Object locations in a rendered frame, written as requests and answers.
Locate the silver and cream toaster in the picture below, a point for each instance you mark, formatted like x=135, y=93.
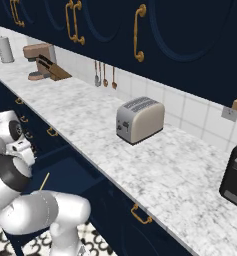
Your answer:
x=141, y=120

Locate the open navy drawer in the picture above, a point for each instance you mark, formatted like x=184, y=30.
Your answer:
x=66, y=170

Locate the thin yellow straw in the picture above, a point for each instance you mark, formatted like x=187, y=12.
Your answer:
x=44, y=181

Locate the navy wall cupboard door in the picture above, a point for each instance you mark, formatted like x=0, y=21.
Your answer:
x=43, y=20
x=190, y=43
x=0, y=11
x=103, y=30

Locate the brown coffee machine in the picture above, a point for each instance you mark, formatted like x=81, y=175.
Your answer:
x=36, y=53

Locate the hanging brown spoon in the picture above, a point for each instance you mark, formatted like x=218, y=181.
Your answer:
x=114, y=81
x=105, y=78

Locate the navy base cupboard front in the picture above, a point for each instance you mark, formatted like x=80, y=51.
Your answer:
x=136, y=230

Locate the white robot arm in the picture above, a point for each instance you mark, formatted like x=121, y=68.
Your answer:
x=30, y=210

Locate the grey wall socket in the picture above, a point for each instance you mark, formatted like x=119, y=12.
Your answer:
x=230, y=114

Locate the white paper towel roll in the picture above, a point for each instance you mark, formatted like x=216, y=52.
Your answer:
x=5, y=49

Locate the black toaster oven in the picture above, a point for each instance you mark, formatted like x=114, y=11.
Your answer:
x=236, y=176

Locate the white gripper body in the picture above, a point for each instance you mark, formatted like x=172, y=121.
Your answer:
x=26, y=159

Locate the navy base drawer stack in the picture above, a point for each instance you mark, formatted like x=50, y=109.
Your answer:
x=6, y=100

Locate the hanging grey spatula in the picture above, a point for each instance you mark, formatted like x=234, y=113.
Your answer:
x=97, y=76

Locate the wooden knife block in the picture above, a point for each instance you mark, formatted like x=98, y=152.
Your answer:
x=55, y=69

